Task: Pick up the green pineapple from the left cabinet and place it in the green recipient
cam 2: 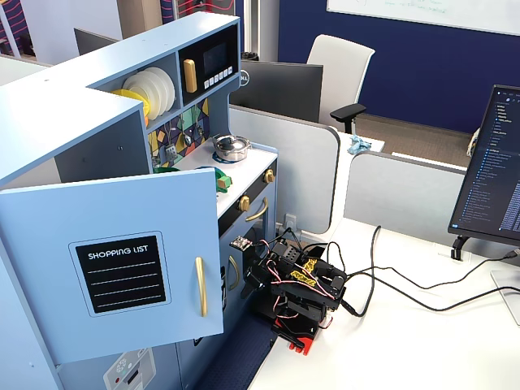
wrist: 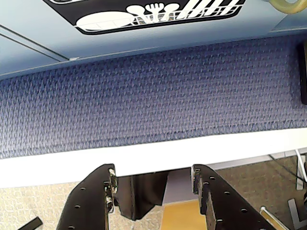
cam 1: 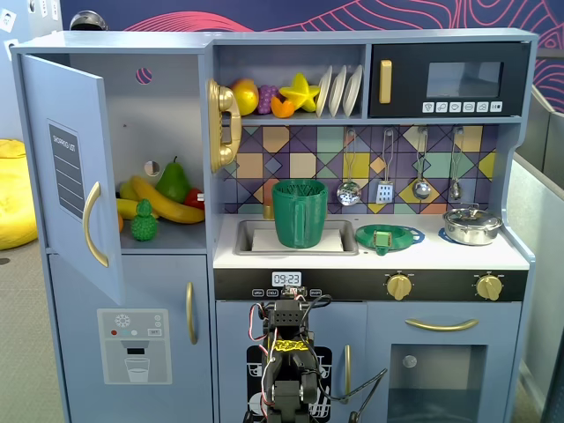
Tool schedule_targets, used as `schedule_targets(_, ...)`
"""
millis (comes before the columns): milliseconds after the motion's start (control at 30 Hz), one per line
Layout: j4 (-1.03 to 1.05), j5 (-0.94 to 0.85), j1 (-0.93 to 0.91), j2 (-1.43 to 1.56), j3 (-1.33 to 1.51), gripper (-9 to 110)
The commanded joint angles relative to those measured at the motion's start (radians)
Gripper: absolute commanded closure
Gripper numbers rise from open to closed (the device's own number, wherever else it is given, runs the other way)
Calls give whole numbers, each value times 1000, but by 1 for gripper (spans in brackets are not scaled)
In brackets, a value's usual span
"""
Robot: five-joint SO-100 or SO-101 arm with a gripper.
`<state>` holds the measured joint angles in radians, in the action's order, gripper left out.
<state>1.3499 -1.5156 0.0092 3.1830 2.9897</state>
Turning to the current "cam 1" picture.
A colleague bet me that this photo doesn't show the green toy pineapple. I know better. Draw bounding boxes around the green toy pineapple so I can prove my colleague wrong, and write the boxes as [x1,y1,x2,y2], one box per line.
[130,198,159,242]

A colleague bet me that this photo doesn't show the green plastic recipient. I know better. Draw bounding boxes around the green plastic recipient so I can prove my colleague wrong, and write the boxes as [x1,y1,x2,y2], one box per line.
[271,178,330,249]

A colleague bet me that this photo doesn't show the grey toy sink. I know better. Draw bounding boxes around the grey toy sink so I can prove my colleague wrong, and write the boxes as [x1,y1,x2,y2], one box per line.
[233,219,360,256]

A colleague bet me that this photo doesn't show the digital clock display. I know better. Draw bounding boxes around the digital clock display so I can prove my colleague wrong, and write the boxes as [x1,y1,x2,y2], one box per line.
[271,271,303,287]

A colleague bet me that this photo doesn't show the metal toy skimmer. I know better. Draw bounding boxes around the metal toy skimmer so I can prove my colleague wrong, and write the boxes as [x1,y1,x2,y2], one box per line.
[337,128,362,206]

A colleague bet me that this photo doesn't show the red toy pepper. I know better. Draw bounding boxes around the red toy pepper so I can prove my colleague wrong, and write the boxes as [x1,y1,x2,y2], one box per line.
[183,188,206,211]

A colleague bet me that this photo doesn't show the orange toy fruit slice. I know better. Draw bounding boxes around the orange toy fruit slice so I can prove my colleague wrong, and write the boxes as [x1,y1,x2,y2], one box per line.
[270,94,295,119]

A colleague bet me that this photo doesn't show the metal toy slotted spatula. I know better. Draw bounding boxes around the metal toy slotted spatula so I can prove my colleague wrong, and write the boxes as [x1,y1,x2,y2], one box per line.
[375,128,395,204]

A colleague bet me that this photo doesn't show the large yellow toy banana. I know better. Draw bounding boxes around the large yellow toy banana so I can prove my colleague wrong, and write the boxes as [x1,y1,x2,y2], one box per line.
[130,175,206,225]

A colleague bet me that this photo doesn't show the green toy pear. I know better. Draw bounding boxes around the green toy pear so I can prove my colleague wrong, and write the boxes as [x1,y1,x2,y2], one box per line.
[154,156,192,204]

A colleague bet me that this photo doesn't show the purple toy grapes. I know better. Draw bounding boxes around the purple toy grapes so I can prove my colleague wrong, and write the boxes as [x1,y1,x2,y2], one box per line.
[256,84,280,115]

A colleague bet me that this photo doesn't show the yellow toy starfruit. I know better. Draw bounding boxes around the yellow toy starfruit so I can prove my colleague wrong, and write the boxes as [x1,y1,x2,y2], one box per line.
[278,72,322,114]

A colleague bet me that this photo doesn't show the yellow toy lemon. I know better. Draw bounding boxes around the yellow toy lemon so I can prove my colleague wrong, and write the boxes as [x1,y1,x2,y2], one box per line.
[230,78,260,116]

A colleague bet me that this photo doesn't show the green round lid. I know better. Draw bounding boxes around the green round lid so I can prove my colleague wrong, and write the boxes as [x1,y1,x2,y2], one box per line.
[354,223,420,257]

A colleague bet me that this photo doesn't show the blue dishwasher door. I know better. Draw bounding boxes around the blue dishwasher door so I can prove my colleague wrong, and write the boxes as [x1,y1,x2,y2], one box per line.
[215,301,367,423]

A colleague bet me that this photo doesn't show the white toy plate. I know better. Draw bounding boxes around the white toy plate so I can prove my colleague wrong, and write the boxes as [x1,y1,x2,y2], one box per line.
[329,64,348,118]
[315,65,334,118]
[342,64,364,116]

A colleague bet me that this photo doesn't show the gold toy telephone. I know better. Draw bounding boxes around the gold toy telephone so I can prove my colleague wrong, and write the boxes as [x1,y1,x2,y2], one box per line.
[206,78,242,174]

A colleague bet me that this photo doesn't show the gold stove knob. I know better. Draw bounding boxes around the gold stove knob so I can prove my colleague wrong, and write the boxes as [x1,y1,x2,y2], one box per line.
[386,271,413,301]
[474,272,501,302]

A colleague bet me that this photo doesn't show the metal toy ladle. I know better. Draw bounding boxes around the metal toy ladle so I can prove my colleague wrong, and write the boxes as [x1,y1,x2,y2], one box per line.
[412,127,432,200]

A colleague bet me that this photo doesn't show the blue lower fridge door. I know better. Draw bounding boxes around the blue lower fridge door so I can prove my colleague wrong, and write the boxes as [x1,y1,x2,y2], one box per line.
[48,253,212,423]

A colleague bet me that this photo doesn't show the small yellow toy banana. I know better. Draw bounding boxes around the small yellow toy banana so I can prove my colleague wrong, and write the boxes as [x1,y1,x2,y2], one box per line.
[119,180,142,202]
[115,197,160,220]

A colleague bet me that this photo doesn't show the blue toy kitchen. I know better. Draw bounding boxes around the blue toy kitchen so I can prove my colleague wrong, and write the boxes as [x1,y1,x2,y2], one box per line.
[9,28,539,423]

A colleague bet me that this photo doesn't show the metal toy spoon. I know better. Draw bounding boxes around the metal toy spoon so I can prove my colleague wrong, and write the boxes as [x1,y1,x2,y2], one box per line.
[449,127,464,200]

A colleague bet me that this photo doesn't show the steel toy pot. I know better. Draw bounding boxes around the steel toy pot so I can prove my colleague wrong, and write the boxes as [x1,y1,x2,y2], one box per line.
[442,203,503,246]

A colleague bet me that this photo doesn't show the black toy microwave door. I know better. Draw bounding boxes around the black toy microwave door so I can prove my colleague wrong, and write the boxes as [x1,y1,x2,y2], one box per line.
[368,41,531,118]

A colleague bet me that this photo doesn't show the grey shopping list sticker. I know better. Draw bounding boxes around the grey shopping list sticker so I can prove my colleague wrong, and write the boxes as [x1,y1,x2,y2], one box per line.
[47,117,85,221]

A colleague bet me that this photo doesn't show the blue open fridge door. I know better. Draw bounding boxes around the blue open fridge door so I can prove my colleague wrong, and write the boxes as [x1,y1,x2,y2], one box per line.
[19,53,124,306]

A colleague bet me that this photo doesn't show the blue oven door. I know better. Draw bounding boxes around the blue oven door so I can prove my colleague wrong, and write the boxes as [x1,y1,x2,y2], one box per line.
[366,301,523,423]

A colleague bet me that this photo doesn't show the yellow beanbag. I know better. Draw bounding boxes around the yellow beanbag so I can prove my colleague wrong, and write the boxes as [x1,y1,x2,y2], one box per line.
[0,138,40,251]

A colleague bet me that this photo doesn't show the gold straight fridge handle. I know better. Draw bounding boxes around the gold straight fridge handle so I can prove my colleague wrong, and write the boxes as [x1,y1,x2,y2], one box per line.
[185,281,198,345]

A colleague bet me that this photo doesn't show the gold dishwasher handle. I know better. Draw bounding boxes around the gold dishwasher handle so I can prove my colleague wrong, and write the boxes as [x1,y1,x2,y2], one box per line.
[343,344,353,404]

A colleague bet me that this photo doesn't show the gold curved door handle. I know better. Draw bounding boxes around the gold curved door handle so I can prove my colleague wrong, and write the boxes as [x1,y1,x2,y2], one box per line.
[82,181,110,269]

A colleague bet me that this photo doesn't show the black loose cable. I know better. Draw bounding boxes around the black loose cable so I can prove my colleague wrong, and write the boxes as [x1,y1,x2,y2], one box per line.
[330,367,389,423]

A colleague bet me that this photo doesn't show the gold oven handle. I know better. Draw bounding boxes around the gold oven handle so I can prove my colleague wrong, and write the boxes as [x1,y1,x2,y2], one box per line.
[404,317,480,332]

